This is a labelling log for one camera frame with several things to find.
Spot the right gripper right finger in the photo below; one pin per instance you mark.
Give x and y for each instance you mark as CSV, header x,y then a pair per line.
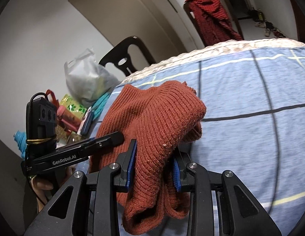
x,y
180,175

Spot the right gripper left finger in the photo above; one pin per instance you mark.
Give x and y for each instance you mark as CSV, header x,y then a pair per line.
x,y
126,161

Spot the rust orange knit sweater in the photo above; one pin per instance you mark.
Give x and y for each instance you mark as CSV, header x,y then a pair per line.
x,y
159,119

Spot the person's left hand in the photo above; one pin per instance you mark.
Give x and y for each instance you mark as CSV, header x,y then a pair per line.
x,y
40,185

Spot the pink cylindrical item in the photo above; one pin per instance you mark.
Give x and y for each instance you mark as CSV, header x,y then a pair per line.
x,y
69,120

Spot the green floral box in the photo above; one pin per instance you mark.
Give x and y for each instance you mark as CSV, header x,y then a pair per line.
x,y
73,106

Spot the teal cloth item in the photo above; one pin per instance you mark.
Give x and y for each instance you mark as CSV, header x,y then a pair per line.
x,y
99,105

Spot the teal plastic bottle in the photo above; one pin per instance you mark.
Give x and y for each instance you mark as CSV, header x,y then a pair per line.
x,y
20,138

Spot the white plastic bag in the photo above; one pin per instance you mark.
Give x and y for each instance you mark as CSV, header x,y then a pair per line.
x,y
87,80

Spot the blue plaid bed sheet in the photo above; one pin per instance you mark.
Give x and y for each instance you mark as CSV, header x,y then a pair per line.
x,y
255,120

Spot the dark wooden chair left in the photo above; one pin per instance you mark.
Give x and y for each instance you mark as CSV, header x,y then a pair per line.
x,y
120,57

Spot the beige quilted mattress pad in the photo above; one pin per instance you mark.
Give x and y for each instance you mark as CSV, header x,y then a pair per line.
x,y
222,48

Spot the red checked cloth on chair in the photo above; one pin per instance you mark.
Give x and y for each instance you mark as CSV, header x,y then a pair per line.
x,y
211,19

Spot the beige wardrobe panel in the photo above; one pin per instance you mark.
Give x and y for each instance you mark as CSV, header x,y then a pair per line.
x,y
162,25

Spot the dark wooden chair with cloth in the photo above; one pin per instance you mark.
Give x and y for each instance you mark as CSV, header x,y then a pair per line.
x,y
231,12

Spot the shoes on floor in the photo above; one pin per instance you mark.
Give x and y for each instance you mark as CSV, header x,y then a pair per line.
x,y
261,22

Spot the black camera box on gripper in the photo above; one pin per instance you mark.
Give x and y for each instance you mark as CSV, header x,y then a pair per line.
x,y
41,121

